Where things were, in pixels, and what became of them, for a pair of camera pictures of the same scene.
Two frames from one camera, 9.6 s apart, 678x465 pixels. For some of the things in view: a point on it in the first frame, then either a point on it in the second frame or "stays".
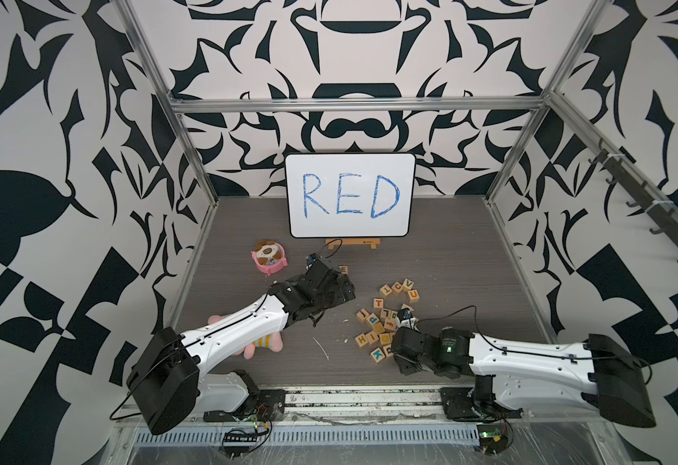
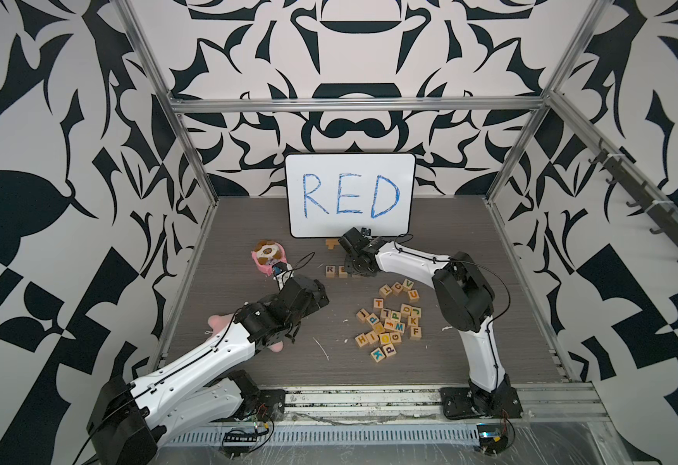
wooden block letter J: (362, 314) stays
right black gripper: (400, 367) to (349, 267)
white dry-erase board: (350, 195) stays
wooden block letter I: (372, 337) stays
